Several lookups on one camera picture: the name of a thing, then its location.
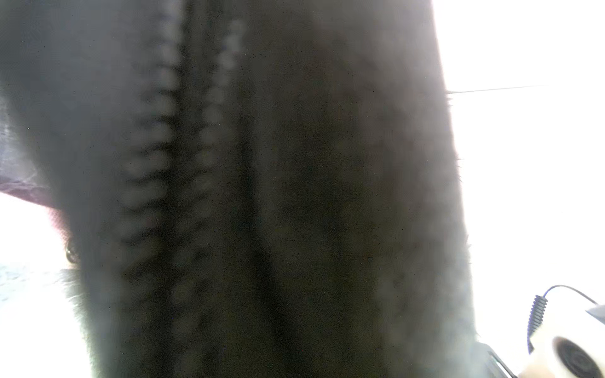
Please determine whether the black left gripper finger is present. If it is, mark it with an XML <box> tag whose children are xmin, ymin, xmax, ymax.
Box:
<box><xmin>477</xmin><ymin>343</ymin><xmax>517</xmax><ymax>378</ymax></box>

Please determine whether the black fabric backpack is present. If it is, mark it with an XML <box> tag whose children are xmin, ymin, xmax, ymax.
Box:
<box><xmin>1</xmin><ymin>1</ymin><xmax>483</xmax><ymax>377</ymax></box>

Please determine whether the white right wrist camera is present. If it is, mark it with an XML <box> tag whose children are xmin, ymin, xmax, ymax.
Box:
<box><xmin>517</xmin><ymin>284</ymin><xmax>604</xmax><ymax>378</ymax></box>

